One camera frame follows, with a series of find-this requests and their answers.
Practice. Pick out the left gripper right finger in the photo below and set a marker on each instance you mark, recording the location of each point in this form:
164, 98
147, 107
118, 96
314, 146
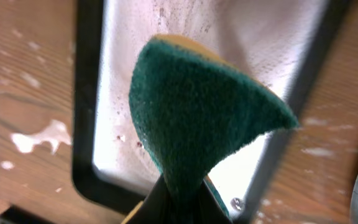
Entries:
207, 210

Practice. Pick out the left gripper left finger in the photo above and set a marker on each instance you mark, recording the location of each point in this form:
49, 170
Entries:
155, 209

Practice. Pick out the green yellow sponge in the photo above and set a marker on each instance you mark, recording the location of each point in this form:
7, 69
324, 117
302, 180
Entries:
191, 110

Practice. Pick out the rectangular soapy water tray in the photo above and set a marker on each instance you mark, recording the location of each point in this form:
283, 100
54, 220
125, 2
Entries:
280, 44

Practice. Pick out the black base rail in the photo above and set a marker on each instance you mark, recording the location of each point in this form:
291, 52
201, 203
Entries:
17, 215

